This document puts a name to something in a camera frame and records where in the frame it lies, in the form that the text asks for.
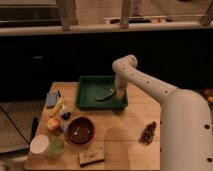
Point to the orange apple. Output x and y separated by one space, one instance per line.
53 124

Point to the green pepper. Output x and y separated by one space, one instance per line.
108 96

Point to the yellow banana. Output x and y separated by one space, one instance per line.
57 107

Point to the green plastic tray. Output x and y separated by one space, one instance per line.
90 87

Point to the small dark bottle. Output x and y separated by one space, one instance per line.
65 114

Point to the brown rectangular sponge block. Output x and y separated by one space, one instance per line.
86 158

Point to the bunch of dark grapes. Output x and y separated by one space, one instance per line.
148 133

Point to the dark red bowl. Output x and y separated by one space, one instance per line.
80 131

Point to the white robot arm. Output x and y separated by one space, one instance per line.
186 132

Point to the green cup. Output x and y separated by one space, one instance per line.
56 147

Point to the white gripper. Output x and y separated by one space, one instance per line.
120 86

